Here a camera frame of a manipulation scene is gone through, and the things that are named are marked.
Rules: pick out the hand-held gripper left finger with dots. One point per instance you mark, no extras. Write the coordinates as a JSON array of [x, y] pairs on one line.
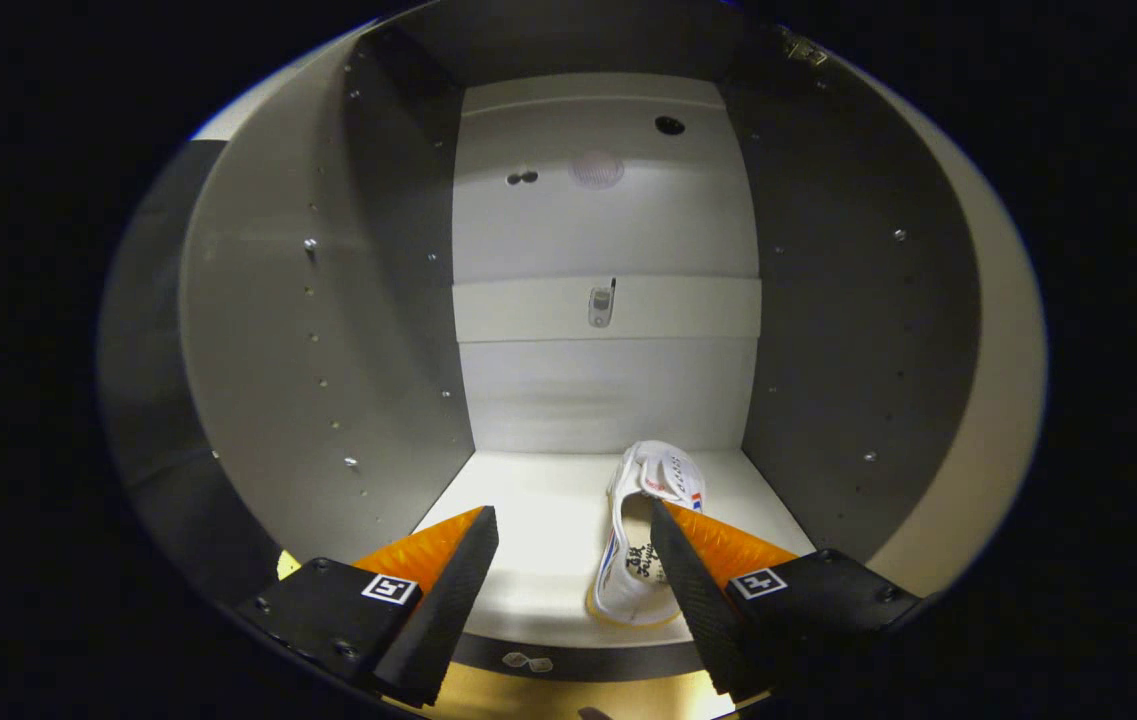
[[448, 605]]

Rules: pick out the grey shoe cabinet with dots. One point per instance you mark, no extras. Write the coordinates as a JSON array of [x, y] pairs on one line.
[[608, 230]]

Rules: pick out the white canvas shoe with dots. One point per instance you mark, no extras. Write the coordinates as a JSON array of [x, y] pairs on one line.
[[663, 465]]

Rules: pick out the metal door hinge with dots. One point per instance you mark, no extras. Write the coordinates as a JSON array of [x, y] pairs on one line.
[[804, 48]]

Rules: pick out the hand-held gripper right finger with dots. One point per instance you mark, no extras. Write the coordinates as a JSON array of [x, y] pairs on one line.
[[698, 600]]

